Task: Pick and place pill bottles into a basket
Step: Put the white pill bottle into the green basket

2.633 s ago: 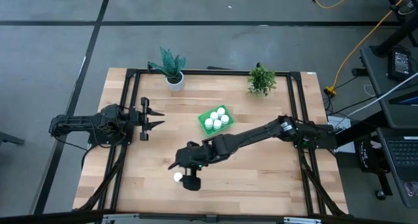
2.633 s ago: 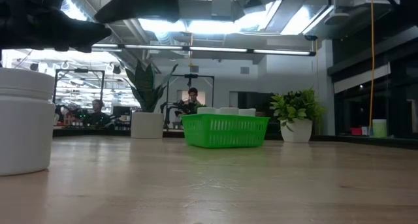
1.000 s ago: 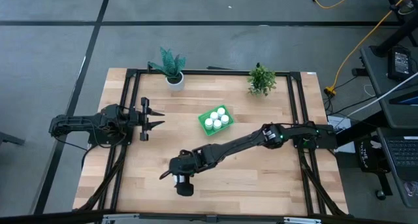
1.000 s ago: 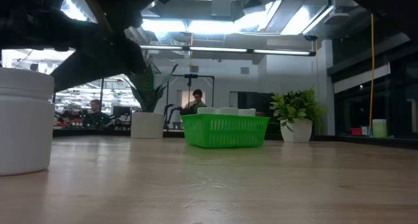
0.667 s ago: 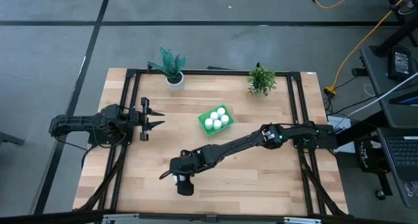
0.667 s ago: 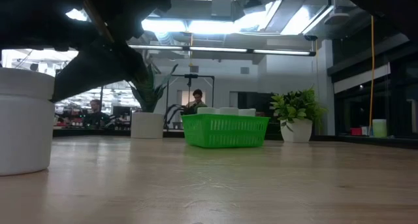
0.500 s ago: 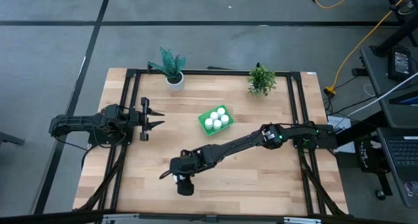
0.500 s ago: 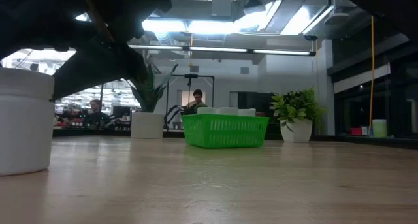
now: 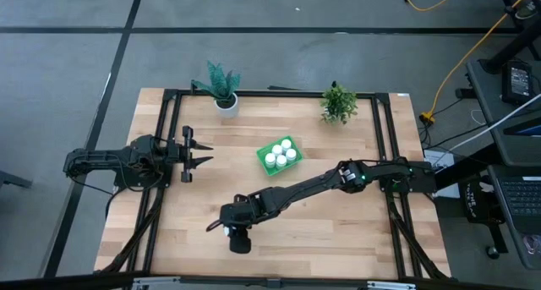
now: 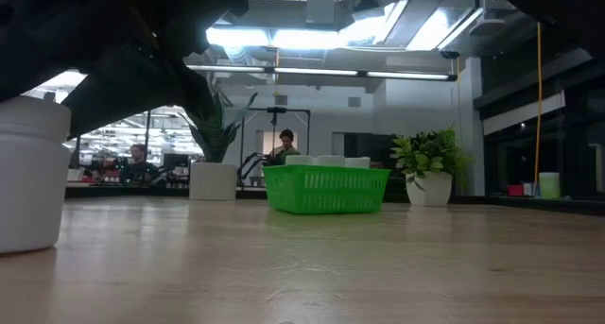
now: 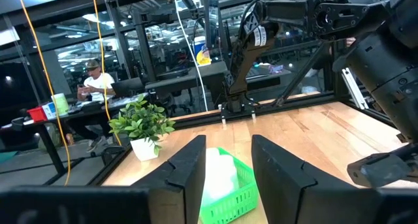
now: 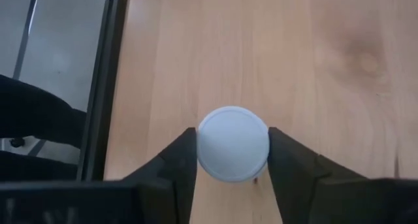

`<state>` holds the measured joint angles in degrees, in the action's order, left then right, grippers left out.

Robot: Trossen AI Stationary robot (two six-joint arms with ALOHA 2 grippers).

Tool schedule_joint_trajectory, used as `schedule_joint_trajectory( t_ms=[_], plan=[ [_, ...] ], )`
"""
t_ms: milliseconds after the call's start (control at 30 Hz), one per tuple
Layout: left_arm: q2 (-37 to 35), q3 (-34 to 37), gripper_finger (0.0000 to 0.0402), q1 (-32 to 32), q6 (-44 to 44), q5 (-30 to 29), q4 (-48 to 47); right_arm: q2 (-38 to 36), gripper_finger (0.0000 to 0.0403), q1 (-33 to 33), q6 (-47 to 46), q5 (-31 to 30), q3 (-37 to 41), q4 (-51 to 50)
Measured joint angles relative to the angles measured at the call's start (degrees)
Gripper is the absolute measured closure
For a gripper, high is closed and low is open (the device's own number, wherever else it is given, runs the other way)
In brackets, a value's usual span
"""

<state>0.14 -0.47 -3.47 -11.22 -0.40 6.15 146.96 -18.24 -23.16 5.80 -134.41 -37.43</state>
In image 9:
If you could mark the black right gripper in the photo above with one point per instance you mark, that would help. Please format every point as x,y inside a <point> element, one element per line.
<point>236,216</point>

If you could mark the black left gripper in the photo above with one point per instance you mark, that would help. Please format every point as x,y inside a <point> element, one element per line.
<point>187,154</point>

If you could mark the green plastic basket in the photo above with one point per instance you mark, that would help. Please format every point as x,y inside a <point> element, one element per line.
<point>274,171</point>

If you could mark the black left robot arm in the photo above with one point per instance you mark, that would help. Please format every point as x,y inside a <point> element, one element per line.
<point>97,159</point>

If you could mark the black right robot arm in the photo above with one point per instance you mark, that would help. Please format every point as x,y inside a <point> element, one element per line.
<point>304,188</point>

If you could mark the black bar with silver brackets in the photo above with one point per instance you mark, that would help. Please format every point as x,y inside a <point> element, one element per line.
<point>270,283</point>

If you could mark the teal plant in white pot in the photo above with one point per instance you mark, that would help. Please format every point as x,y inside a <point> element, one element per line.
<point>227,106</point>

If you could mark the green leafy potted plant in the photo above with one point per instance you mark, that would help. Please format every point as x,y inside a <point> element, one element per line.
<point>338,104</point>

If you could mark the white paper sheet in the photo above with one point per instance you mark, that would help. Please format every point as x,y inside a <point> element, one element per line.
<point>435,159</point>

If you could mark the grey side desk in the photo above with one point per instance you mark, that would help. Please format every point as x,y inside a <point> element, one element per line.
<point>490,108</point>

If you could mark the open laptop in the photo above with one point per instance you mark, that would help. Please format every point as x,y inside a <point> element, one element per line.
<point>522,197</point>

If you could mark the black power adapter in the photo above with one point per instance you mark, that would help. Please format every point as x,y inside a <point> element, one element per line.
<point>517,83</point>

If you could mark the person's shoe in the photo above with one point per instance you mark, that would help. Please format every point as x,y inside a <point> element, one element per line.
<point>527,12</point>

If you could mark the black aluminium table frame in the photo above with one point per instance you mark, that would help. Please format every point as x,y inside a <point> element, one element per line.
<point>296,94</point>

